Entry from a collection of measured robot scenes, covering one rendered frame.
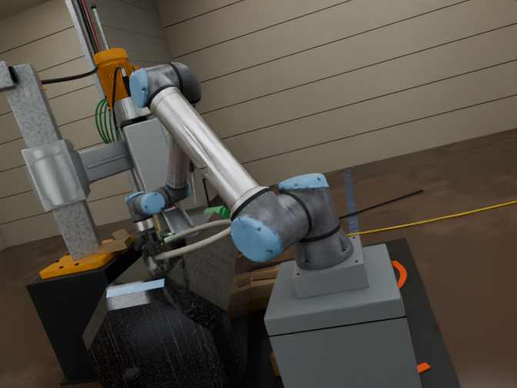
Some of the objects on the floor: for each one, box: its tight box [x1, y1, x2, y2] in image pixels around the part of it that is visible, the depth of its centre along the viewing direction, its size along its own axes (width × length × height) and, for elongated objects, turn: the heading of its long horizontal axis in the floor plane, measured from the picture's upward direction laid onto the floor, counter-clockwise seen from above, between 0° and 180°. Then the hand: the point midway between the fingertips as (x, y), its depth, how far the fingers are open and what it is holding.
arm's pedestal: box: [264, 244, 422, 388], centre depth 146 cm, size 50×50×85 cm
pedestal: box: [26, 236, 143, 386], centre depth 297 cm, size 66×66×74 cm
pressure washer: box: [202, 179, 230, 219], centre depth 408 cm, size 35×35×87 cm
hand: (158, 270), depth 191 cm, fingers closed on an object, 5 cm apart
